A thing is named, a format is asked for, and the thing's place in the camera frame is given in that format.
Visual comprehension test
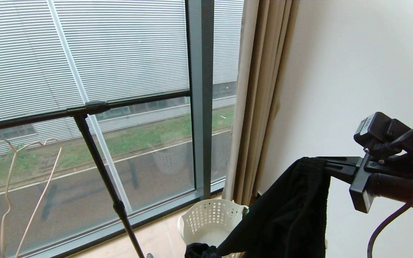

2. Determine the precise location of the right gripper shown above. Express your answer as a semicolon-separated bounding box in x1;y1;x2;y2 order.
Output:
349;157;413;214

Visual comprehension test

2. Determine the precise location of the black garment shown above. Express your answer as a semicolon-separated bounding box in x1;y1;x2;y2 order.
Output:
217;157;331;258
184;243;221;258

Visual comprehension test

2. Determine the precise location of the white laundry basket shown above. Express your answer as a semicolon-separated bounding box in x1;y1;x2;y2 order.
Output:
177;199;250;258

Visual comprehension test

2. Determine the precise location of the black clothes rack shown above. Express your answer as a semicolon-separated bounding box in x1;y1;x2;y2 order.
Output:
0;90;191;258

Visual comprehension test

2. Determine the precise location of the pink clothes hanger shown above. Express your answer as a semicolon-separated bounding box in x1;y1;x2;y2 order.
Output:
0;120;63;258

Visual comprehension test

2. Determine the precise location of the beige curtain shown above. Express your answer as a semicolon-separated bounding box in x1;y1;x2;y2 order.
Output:
222;0;300;206

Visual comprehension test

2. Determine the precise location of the window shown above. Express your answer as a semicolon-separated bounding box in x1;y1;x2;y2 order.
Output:
0;0;245;258

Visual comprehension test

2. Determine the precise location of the black cable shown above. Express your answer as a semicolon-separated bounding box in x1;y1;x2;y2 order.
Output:
367;128;413;258

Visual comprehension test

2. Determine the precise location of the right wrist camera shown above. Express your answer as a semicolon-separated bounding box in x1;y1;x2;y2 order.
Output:
353;112;413;180

